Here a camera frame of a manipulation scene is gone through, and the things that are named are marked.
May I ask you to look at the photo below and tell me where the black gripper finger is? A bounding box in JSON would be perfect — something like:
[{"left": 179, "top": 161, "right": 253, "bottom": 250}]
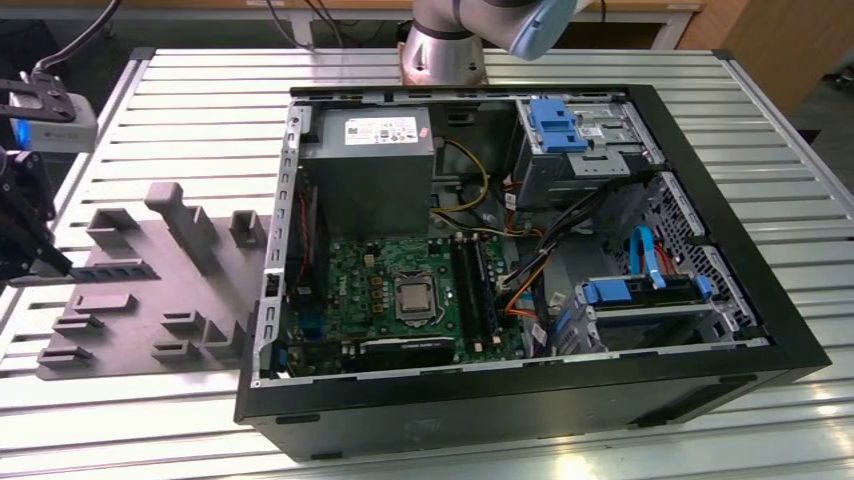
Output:
[{"left": 0, "top": 187, "right": 73, "bottom": 277}]

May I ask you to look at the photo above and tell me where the black RAM slot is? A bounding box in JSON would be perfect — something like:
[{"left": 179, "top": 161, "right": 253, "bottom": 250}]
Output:
[{"left": 450, "top": 232, "right": 477, "bottom": 354}]

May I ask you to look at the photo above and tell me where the grey parts rack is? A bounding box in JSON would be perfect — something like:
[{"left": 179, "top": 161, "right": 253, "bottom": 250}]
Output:
[{"left": 34, "top": 180, "right": 275, "bottom": 384}]

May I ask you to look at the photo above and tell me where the blue board connector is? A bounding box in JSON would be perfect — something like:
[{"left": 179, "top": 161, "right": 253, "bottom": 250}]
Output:
[{"left": 298, "top": 309, "right": 323, "bottom": 344}]

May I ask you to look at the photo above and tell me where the grey power supply unit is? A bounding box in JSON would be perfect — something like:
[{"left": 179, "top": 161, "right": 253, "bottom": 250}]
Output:
[{"left": 297, "top": 105, "right": 440, "bottom": 239}]

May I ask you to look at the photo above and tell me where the green motherboard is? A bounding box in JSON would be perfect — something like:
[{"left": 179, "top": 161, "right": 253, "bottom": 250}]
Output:
[{"left": 286, "top": 232, "right": 536, "bottom": 374}]

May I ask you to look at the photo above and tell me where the silver CPU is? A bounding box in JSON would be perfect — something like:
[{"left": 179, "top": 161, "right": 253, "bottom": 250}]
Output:
[{"left": 398, "top": 285, "right": 436, "bottom": 312}]

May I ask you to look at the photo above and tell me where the CPU socket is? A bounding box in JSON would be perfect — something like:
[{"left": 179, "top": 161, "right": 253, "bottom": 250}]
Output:
[{"left": 390, "top": 271, "right": 448, "bottom": 327}]

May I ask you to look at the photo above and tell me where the black graphics card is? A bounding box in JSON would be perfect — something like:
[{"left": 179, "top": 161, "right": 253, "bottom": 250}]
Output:
[{"left": 340, "top": 333, "right": 460, "bottom": 371}]

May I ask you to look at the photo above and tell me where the black PC case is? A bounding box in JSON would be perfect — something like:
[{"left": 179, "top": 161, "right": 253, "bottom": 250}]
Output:
[{"left": 233, "top": 83, "right": 835, "bottom": 462}]

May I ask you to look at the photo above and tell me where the blue drive latch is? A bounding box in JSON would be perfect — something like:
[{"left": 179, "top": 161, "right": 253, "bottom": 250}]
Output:
[{"left": 526, "top": 97, "right": 590, "bottom": 154}]

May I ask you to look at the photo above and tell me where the metal drive cage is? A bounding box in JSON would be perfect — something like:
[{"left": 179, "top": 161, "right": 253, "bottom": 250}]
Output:
[{"left": 512, "top": 97, "right": 669, "bottom": 211}]

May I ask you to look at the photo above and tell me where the hard disk in blue carrier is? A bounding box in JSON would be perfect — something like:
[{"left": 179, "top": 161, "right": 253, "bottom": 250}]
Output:
[{"left": 577, "top": 277, "right": 716, "bottom": 307}]

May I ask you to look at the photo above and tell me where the metal disk bay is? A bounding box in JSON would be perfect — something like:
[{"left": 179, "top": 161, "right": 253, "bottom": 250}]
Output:
[{"left": 573, "top": 277, "right": 742, "bottom": 356}]

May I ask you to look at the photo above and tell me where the wood-topped white desk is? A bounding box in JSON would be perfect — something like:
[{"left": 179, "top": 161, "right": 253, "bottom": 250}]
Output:
[{"left": 0, "top": 0, "right": 709, "bottom": 51}]

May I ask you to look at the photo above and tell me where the wooden cabinet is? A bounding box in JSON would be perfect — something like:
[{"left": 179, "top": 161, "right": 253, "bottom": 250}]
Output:
[{"left": 677, "top": 0, "right": 854, "bottom": 119}]

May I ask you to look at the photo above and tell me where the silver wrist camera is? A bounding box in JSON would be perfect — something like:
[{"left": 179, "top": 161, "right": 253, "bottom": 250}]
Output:
[{"left": 26, "top": 94, "right": 101, "bottom": 152}]

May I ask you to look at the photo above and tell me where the black camera bracket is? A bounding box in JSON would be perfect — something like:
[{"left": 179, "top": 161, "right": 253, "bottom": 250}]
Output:
[{"left": 0, "top": 77, "right": 77, "bottom": 124}]

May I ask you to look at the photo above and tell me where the black camera cable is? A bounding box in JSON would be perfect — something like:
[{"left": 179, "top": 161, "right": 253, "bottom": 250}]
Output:
[{"left": 30, "top": 0, "right": 126, "bottom": 81}]

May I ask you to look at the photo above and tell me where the thin red wire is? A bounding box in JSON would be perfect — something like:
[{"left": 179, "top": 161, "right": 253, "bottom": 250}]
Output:
[{"left": 298, "top": 189, "right": 317, "bottom": 266}]

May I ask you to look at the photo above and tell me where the yellow and black wire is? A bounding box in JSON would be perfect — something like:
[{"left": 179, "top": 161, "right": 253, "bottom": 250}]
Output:
[{"left": 430, "top": 138, "right": 493, "bottom": 216}]

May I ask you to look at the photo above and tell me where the orange wire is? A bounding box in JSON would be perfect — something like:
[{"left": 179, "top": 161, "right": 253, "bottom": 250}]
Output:
[{"left": 504, "top": 292, "right": 536, "bottom": 319}]

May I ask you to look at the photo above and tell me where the black cable bundle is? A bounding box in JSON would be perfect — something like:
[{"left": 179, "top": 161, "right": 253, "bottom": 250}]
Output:
[{"left": 497, "top": 169, "right": 662, "bottom": 291}]

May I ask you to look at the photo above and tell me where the blue flat data wire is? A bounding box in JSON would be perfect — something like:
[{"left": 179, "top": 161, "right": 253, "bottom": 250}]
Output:
[{"left": 630, "top": 224, "right": 669, "bottom": 291}]

